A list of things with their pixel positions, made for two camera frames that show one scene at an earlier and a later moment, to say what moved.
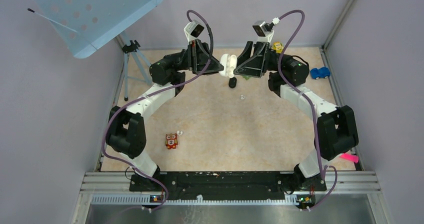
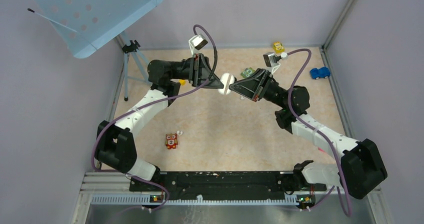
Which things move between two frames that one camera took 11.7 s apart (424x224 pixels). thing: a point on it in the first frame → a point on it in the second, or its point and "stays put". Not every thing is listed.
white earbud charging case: [229, 62] → [226, 79]
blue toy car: [322, 72] stays put
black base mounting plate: [227, 186] stays put
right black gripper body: [261, 62] → [261, 86]
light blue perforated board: [85, 15] stays put
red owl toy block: [171, 141] stays put
